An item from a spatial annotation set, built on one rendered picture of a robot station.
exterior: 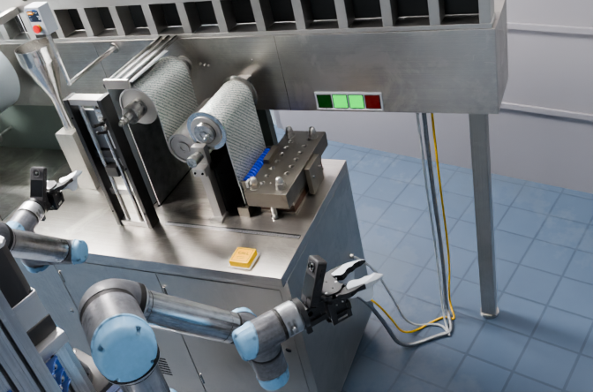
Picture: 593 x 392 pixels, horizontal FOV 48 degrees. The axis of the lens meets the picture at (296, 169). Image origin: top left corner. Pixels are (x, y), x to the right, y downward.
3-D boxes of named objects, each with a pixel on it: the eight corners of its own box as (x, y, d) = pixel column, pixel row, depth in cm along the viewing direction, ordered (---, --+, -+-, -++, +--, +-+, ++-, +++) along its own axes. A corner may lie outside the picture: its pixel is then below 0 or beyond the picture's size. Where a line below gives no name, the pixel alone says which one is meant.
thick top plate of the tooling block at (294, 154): (247, 206, 233) (243, 192, 230) (290, 143, 263) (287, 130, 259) (289, 209, 227) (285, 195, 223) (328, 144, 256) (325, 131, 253)
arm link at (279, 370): (275, 352, 164) (266, 320, 158) (297, 382, 155) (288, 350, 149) (247, 368, 162) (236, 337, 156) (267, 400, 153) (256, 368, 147)
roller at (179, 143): (173, 162, 239) (163, 133, 233) (206, 124, 258) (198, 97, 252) (202, 163, 235) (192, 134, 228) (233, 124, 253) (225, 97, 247)
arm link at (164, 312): (59, 299, 142) (239, 339, 171) (69, 330, 133) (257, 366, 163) (84, 253, 140) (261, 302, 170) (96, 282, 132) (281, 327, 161)
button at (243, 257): (230, 266, 219) (228, 260, 218) (239, 252, 224) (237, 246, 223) (249, 268, 216) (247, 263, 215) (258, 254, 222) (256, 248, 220)
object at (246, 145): (238, 186, 235) (225, 142, 225) (265, 149, 253) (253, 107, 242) (240, 186, 235) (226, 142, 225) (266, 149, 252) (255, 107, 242)
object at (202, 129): (191, 124, 223) (210, 125, 220) (194, 121, 224) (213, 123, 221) (196, 143, 227) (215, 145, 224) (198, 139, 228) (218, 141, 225)
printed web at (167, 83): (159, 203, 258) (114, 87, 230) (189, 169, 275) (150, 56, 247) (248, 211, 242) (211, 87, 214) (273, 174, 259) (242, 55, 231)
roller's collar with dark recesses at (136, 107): (124, 124, 230) (118, 107, 226) (134, 114, 234) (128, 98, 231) (140, 124, 227) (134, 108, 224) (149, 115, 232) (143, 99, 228)
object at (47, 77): (71, 192, 279) (13, 69, 248) (91, 172, 289) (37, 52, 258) (98, 193, 273) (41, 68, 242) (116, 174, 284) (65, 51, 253)
